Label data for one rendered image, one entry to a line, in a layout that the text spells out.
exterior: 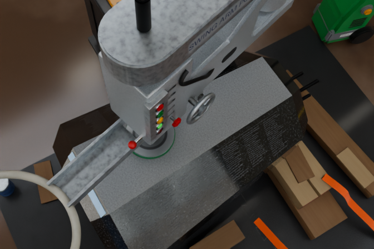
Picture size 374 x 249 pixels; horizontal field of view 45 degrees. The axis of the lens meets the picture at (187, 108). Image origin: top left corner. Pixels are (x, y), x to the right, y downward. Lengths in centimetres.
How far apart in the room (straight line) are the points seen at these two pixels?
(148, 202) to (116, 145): 35
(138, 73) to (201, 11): 25
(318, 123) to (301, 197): 55
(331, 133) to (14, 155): 199
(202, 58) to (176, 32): 33
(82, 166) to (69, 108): 132
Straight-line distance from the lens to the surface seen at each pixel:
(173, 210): 207
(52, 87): 313
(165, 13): 128
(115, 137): 178
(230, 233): 266
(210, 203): 214
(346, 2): 317
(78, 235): 165
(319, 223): 282
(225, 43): 160
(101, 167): 174
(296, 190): 272
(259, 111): 213
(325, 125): 303
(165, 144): 196
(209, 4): 130
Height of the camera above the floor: 273
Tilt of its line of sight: 66 degrees down
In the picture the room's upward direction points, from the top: 8 degrees clockwise
